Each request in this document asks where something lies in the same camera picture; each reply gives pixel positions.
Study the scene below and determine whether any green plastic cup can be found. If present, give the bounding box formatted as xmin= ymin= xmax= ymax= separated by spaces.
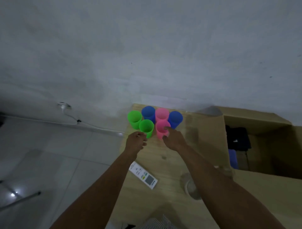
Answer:
xmin=127 ymin=110 xmax=143 ymax=130
xmin=138 ymin=119 xmax=154 ymax=139

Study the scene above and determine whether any person's right hand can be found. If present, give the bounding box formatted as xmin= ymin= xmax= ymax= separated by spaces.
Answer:
xmin=162 ymin=126 xmax=188 ymax=153

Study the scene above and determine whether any blue plastic cup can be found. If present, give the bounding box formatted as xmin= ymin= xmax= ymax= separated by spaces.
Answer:
xmin=168 ymin=111 xmax=183 ymax=130
xmin=141 ymin=105 xmax=156 ymax=123

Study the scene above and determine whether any brown cardboard box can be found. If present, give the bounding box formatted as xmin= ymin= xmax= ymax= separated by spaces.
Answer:
xmin=198 ymin=105 xmax=302 ymax=217

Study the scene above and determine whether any purple plastic holder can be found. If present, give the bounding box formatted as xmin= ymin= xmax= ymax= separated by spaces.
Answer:
xmin=228 ymin=149 xmax=239 ymax=170

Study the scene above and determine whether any person's left forearm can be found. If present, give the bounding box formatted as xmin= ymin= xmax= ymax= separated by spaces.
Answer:
xmin=49 ymin=151 xmax=138 ymax=229

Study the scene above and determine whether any white floor cable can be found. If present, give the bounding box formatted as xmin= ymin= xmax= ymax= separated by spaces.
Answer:
xmin=4 ymin=107 xmax=126 ymax=137

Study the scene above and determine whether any metal stand leg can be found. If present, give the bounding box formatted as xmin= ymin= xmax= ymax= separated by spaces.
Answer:
xmin=0 ymin=191 xmax=42 ymax=212

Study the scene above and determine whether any person's left hand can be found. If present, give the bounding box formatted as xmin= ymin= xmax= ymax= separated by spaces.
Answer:
xmin=124 ymin=131 xmax=148 ymax=159

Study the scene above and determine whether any white remote control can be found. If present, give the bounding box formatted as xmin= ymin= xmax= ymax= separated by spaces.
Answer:
xmin=128 ymin=161 xmax=158 ymax=190

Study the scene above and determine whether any person's right forearm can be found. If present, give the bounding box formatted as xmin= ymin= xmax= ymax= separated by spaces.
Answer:
xmin=176 ymin=145 xmax=287 ymax=229

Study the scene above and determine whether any clear tape roll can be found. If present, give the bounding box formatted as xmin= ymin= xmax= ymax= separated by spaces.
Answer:
xmin=180 ymin=173 xmax=203 ymax=201

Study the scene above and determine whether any black rectangular pouch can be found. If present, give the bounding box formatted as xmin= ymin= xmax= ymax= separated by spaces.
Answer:
xmin=230 ymin=127 xmax=252 ymax=151

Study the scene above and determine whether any striped shirt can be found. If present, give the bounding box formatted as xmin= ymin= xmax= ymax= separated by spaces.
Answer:
xmin=131 ymin=214 xmax=177 ymax=229

